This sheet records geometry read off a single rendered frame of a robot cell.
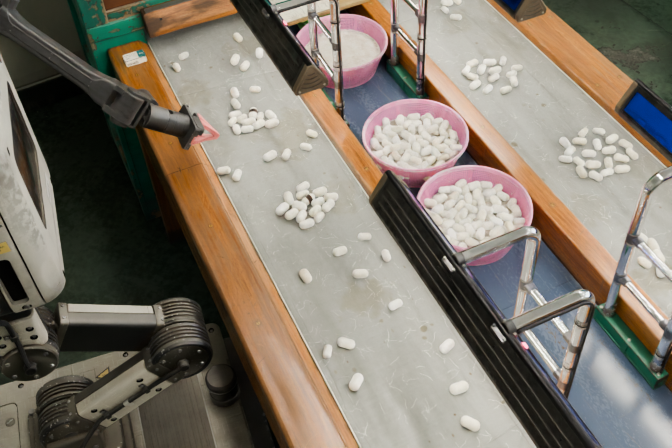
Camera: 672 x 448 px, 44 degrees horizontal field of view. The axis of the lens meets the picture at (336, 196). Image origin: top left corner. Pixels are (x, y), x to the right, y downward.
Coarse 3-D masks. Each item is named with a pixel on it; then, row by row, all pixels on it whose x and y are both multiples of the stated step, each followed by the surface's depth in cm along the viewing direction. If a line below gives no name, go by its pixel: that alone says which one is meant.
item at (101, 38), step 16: (80, 16) 243; (80, 32) 289; (96, 32) 237; (112, 32) 239; (128, 32) 241; (144, 32) 244; (176, 32) 249; (96, 48) 240; (96, 64) 244; (112, 128) 313; (128, 128) 267; (128, 144) 272; (128, 160) 276; (144, 160) 279; (144, 176) 283; (144, 192) 288; (144, 208) 293
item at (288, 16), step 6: (270, 0) 252; (276, 0) 251; (282, 0) 251; (324, 0) 250; (306, 6) 248; (318, 6) 248; (324, 6) 248; (282, 12) 247; (288, 12) 247; (294, 12) 247; (300, 12) 246; (306, 12) 246; (288, 18) 245; (294, 18) 244
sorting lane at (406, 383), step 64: (192, 64) 238; (256, 64) 237; (320, 128) 216; (256, 192) 202; (320, 256) 187; (320, 320) 175; (384, 320) 174; (448, 320) 174; (384, 384) 164; (448, 384) 163
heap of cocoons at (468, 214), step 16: (448, 192) 200; (464, 192) 198; (480, 192) 199; (496, 192) 198; (432, 208) 196; (448, 208) 196; (464, 208) 194; (480, 208) 195; (496, 208) 194; (512, 208) 194; (448, 224) 192; (464, 224) 192; (480, 224) 191; (496, 224) 192; (512, 224) 191; (464, 240) 190; (480, 240) 190
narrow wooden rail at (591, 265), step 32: (416, 64) 229; (448, 96) 219; (480, 128) 210; (480, 160) 212; (512, 160) 202; (544, 192) 194; (544, 224) 192; (576, 224) 187; (576, 256) 184; (608, 256) 180; (608, 288) 176; (640, 288) 174; (640, 320) 169
